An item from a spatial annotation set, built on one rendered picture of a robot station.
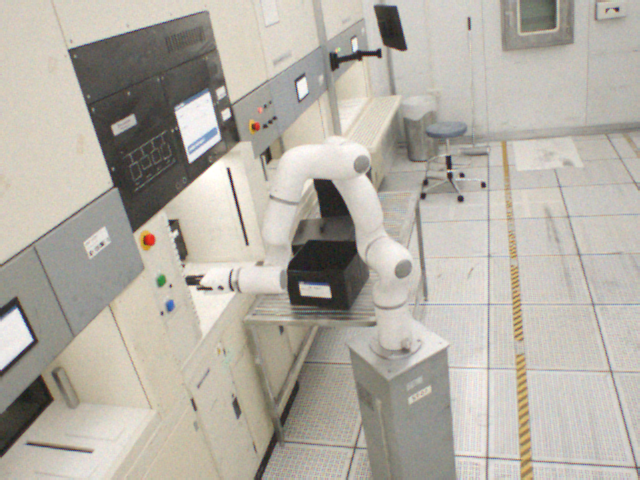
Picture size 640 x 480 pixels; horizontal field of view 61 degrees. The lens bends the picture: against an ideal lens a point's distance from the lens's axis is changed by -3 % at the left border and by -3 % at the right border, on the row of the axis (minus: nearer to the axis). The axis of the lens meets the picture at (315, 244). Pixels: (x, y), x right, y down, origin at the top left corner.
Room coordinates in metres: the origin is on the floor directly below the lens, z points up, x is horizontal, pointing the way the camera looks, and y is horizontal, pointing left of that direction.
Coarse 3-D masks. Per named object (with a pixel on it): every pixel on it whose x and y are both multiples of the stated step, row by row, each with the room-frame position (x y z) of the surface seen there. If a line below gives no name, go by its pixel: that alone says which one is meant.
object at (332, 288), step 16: (320, 240) 2.25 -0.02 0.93; (336, 240) 2.21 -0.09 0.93; (304, 256) 2.22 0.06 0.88; (320, 256) 2.25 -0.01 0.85; (336, 256) 2.22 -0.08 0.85; (352, 256) 2.18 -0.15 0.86; (288, 272) 2.02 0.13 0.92; (304, 272) 1.99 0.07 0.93; (320, 272) 1.96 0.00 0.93; (336, 272) 2.19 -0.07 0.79; (352, 272) 1.99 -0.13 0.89; (368, 272) 2.13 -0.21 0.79; (288, 288) 2.03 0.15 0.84; (304, 288) 1.99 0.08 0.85; (320, 288) 1.96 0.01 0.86; (336, 288) 1.93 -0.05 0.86; (352, 288) 1.97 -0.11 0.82; (304, 304) 2.00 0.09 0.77; (320, 304) 1.97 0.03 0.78; (336, 304) 1.93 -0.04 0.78
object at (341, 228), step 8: (336, 216) 2.63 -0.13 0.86; (344, 216) 2.61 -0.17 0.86; (304, 224) 2.61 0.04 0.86; (312, 224) 2.59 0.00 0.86; (320, 224) 2.57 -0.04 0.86; (328, 224) 2.55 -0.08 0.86; (336, 224) 2.53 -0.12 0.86; (344, 224) 2.52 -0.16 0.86; (352, 224) 2.51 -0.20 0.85; (296, 232) 2.53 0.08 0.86; (304, 232) 2.51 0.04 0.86; (312, 232) 2.49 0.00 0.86; (320, 232) 2.48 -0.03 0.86; (328, 232) 2.46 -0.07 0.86; (336, 232) 2.44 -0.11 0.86; (344, 232) 2.43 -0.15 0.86; (352, 232) 2.47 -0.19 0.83; (296, 240) 2.44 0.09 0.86; (304, 240) 2.42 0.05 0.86; (344, 240) 2.34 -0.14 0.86; (352, 240) 2.44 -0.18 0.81; (296, 248) 2.40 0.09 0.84
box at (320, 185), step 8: (368, 176) 2.89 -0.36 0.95; (320, 184) 2.85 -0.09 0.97; (328, 184) 2.83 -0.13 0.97; (320, 192) 2.85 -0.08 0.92; (328, 192) 2.84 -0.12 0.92; (336, 192) 2.83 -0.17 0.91; (320, 200) 2.86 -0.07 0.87; (328, 200) 2.84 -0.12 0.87; (336, 200) 2.83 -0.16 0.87; (344, 200) 2.82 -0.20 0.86; (320, 208) 2.86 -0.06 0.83; (328, 208) 2.85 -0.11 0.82; (336, 208) 2.83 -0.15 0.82; (344, 208) 2.82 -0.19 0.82; (328, 216) 2.85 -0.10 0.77
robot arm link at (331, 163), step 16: (352, 144) 1.54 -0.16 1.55; (288, 160) 1.53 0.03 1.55; (304, 160) 1.53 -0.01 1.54; (320, 160) 1.53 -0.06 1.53; (336, 160) 1.51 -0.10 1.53; (352, 160) 1.50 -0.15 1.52; (368, 160) 1.51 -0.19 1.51; (288, 176) 1.51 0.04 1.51; (304, 176) 1.52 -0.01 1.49; (320, 176) 1.53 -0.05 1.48; (336, 176) 1.51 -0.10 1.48; (352, 176) 1.50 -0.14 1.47; (272, 192) 1.53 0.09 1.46; (288, 192) 1.50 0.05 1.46
